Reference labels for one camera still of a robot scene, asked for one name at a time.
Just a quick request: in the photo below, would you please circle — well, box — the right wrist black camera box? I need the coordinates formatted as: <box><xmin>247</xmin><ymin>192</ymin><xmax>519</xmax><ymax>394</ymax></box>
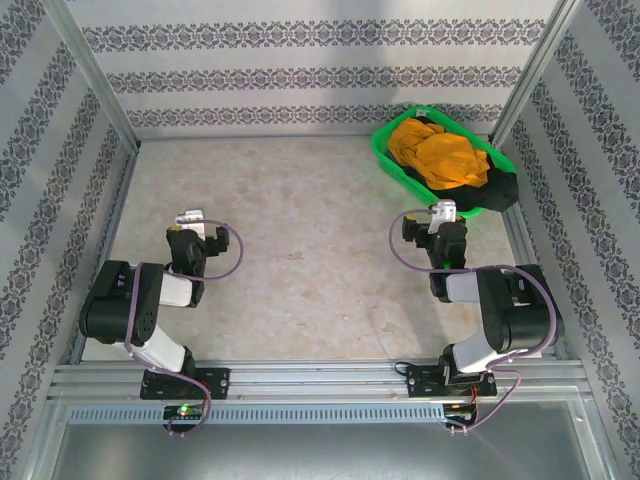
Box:
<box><xmin>402</xmin><ymin>213</ymin><xmax>432</xmax><ymax>247</ymax></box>

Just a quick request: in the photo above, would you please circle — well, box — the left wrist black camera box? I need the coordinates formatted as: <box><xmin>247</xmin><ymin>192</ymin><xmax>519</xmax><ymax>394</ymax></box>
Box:
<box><xmin>207</xmin><ymin>225</ymin><xmax>232</xmax><ymax>257</ymax></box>

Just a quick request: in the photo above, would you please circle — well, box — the slotted grey cable duct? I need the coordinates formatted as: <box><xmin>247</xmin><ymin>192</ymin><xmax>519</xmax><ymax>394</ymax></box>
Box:
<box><xmin>67</xmin><ymin>403</ymin><xmax>449</xmax><ymax>426</ymax></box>

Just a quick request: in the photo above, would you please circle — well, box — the orange t-shirt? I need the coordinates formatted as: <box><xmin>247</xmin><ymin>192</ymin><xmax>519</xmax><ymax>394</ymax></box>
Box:
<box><xmin>388</xmin><ymin>117</ymin><xmax>491</xmax><ymax>191</ymax></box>

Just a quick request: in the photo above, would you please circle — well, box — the green plastic basket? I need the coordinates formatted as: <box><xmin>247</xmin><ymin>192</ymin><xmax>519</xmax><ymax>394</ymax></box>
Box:
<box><xmin>369</xmin><ymin>105</ymin><xmax>517</xmax><ymax>220</ymax></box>

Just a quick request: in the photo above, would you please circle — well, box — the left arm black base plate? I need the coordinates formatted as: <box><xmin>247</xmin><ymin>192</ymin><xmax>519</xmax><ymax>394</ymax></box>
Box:
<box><xmin>139</xmin><ymin>367</ymin><xmax>231</xmax><ymax>401</ymax></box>

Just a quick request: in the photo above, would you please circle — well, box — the aluminium mounting rail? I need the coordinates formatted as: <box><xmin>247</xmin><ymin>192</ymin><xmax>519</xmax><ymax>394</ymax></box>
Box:
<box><xmin>47</xmin><ymin>357</ymin><xmax>586</xmax><ymax>401</ymax></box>

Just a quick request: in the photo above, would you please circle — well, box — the aluminium frame post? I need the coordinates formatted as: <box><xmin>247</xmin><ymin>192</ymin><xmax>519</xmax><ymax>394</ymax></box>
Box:
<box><xmin>489</xmin><ymin>0</ymin><xmax>584</xmax><ymax>146</ymax></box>
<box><xmin>42</xmin><ymin>0</ymin><xmax>143</xmax><ymax>154</ymax></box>

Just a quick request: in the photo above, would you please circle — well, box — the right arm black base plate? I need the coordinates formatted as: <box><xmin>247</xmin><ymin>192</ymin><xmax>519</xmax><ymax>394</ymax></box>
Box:
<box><xmin>405</xmin><ymin>362</ymin><xmax>497</xmax><ymax>400</ymax></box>

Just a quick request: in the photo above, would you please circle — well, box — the black t-shirt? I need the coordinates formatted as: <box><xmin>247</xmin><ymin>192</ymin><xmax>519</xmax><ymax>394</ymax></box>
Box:
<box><xmin>402</xmin><ymin>112</ymin><xmax>520</xmax><ymax>214</ymax></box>

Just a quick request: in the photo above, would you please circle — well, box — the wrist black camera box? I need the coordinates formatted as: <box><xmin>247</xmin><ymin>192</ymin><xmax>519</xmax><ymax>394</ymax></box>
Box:
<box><xmin>207</xmin><ymin>225</ymin><xmax>232</xmax><ymax>257</ymax></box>
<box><xmin>402</xmin><ymin>213</ymin><xmax>432</xmax><ymax>247</ymax></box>

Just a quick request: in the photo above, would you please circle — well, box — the grey metal panel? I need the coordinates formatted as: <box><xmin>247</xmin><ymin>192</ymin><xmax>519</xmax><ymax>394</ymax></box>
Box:
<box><xmin>29</xmin><ymin>399</ymin><xmax>616</xmax><ymax>480</ymax></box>

